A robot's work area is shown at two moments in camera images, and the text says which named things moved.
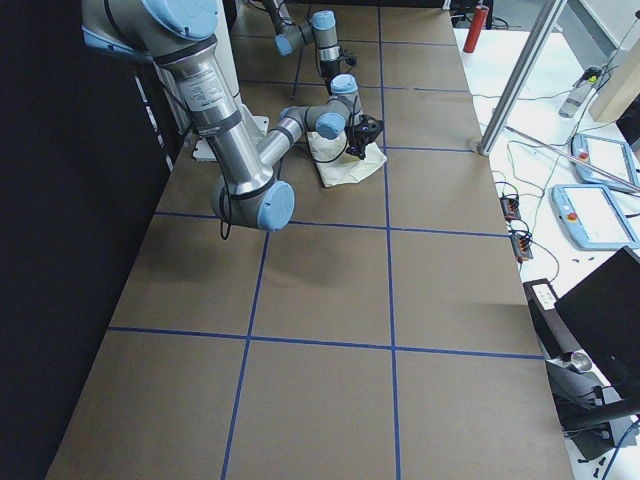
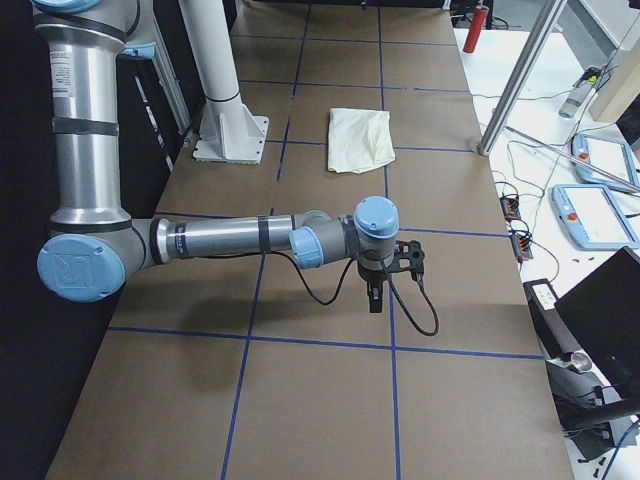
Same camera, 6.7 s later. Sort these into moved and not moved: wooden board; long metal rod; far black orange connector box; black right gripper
Moved: black right gripper
Not moved: long metal rod; wooden board; far black orange connector box
